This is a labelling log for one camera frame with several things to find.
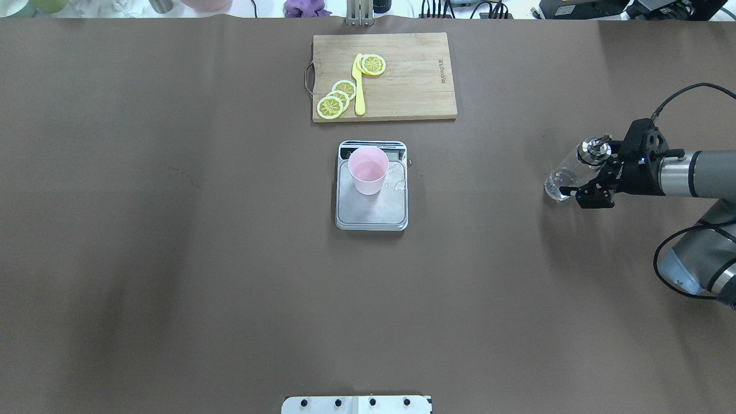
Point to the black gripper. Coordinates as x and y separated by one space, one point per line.
639 178

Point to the glass sauce bottle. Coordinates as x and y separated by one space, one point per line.
579 167

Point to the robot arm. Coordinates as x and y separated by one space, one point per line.
698 261

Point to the silver electronic kitchen scale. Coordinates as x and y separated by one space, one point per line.
385 211

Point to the bamboo cutting board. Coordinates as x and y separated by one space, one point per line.
416 85

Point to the yellow plastic knife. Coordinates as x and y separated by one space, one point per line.
359 104

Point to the lemon slice pair top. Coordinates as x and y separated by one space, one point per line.
374 65

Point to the lemon slice middle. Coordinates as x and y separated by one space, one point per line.
343 98

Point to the lemon slice pair under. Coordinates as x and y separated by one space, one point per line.
358 65

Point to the lemon slice back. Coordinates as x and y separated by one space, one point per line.
346 86

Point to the lemon slice front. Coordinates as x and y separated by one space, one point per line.
329 107

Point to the purple cloth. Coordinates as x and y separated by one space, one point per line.
305 9

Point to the aluminium frame post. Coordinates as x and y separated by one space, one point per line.
360 13

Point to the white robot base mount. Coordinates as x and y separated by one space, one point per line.
358 404

